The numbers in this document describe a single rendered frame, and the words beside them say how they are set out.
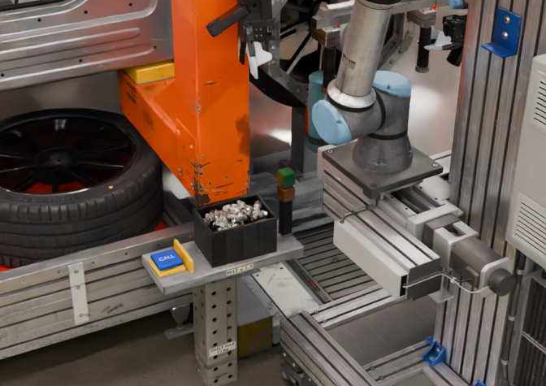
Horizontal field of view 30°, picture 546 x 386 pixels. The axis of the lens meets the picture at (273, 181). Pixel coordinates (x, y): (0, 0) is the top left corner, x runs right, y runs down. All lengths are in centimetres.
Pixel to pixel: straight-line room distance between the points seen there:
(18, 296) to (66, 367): 35
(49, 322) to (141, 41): 91
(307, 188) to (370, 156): 108
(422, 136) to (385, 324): 159
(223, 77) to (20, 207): 73
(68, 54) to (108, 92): 166
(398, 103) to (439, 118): 215
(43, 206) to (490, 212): 129
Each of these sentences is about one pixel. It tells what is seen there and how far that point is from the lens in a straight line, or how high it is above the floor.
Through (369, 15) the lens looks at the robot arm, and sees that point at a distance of 224.
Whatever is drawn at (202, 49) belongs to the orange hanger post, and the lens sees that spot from 272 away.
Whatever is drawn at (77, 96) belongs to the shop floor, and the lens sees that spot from 481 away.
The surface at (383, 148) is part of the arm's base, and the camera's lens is 252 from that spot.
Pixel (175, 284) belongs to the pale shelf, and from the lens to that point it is 277.
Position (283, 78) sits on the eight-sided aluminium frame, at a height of 71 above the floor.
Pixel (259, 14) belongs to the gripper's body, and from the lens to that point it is 262.
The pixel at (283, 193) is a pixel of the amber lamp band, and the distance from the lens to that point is 286.
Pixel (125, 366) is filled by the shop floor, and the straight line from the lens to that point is 321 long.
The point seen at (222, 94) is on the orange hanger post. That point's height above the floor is 87.
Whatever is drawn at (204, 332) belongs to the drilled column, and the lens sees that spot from 298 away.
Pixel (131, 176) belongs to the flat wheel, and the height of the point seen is 50.
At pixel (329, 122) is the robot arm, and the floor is 100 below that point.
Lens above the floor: 211
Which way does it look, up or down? 31 degrees down
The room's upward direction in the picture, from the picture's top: 1 degrees clockwise
